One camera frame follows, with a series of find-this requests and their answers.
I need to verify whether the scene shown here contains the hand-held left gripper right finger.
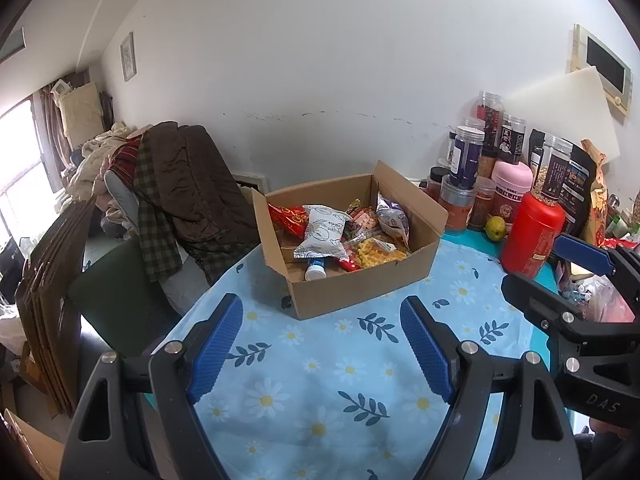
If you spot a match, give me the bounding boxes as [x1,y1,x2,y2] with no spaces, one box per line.
[400,296,583,480]

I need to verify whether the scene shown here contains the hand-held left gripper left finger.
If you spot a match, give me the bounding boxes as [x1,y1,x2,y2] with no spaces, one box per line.
[60,292,245,480]

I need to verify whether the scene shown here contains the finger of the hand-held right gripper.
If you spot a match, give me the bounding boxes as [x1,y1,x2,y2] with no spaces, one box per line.
[555,234,640,286]
[501,272,601,341]

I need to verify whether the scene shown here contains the cardboard box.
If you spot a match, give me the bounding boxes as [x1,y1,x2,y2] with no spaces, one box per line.
[251,160,449,321]

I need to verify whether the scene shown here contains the clear waffle snack packet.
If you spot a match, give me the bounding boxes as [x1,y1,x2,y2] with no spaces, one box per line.
[345,237,408,271]

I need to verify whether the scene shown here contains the purple and silver snack packet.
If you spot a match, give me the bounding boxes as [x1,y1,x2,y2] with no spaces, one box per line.
[375,192,412,251]

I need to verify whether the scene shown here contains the large red snack packet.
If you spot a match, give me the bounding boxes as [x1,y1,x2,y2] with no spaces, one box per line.
[267,204,311,238]

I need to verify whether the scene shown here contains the white printed snack packet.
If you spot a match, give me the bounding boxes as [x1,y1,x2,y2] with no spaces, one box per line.
[293,204,353,261]

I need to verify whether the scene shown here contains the pink plastic bag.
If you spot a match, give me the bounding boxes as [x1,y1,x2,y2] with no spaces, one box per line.
[582,280,636,322]

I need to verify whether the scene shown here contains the red canister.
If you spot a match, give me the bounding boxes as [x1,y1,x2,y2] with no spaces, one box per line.
[500,191,567,279]

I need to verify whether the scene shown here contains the orange patterned bag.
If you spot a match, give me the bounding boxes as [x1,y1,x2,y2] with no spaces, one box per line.
[580,139,613,241]

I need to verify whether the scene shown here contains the dark printed snack bag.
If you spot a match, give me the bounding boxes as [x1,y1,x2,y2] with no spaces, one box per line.
[560,146,603,241]

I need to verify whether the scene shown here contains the clear jar of grains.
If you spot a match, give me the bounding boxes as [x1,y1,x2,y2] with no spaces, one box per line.
[531,135,574,207]

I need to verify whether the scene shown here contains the teal table cover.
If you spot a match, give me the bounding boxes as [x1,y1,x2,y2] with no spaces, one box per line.
[440,227,558,301]

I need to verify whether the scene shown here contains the pink lidded jar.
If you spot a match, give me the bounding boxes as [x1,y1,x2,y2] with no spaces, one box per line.
[491,161,533,226]

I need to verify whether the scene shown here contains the dark green chair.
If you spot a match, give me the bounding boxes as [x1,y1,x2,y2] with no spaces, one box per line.
[67,237,186,361]

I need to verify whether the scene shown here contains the blue floral tablecloth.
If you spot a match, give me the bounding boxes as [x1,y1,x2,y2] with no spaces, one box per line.
[142,237,556,480]

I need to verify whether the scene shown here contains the spice jar orange powder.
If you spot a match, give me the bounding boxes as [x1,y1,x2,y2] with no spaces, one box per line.
[469,176,497,232]

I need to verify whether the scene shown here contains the black coffee bag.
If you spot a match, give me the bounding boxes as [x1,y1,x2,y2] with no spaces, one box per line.
[527,129,548,176]

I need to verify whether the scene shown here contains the spice jar red powder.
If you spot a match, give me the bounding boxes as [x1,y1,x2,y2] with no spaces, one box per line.
[440,175,476,232]

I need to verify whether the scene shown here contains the green plaid shirt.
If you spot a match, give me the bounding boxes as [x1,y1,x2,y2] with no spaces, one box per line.
[132,132,183,283]

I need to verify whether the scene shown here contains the clear jar portrait label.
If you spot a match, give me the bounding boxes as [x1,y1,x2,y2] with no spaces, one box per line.
[497,114,527,165]

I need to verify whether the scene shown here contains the clear jar dark blue label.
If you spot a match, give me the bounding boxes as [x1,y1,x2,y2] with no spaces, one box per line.
[448,126,487,191]

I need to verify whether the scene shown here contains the white board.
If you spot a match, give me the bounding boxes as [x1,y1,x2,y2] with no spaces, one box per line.
[500,66,622,161]

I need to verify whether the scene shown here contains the clear jar red contents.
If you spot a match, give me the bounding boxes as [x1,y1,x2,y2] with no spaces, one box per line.
[477,91,503,161]

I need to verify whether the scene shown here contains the stack of flat cardboard sheets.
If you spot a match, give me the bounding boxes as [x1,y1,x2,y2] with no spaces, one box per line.
[14,200,96,416]

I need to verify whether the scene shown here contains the brown quilted jacket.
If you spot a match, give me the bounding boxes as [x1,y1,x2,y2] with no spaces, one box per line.
[145,121,261,286]

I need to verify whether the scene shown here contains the grey chair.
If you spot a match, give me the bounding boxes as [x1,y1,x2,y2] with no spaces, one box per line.
[102,167,211,311]

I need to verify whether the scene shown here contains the flat cardboard piece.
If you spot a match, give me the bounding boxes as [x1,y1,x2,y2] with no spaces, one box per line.
[0,407,66,480]

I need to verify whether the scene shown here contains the pile of clothes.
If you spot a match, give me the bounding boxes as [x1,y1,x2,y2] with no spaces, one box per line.
[62,121,151,241]

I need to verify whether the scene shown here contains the cream cushion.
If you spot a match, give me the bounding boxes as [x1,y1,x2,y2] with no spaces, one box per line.
[57,81,105,148]

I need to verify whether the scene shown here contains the window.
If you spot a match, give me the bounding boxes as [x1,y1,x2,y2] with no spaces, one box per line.
[0,100,56,241]

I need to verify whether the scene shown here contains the curtain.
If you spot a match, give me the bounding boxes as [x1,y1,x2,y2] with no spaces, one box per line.
[30,72,91,191]

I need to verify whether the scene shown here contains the cream wall intercom panel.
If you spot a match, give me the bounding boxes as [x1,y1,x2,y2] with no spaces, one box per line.
[570,23,633,118]

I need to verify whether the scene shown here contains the framed wall picture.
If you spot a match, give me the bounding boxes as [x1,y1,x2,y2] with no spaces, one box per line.
[120,31,137,82]

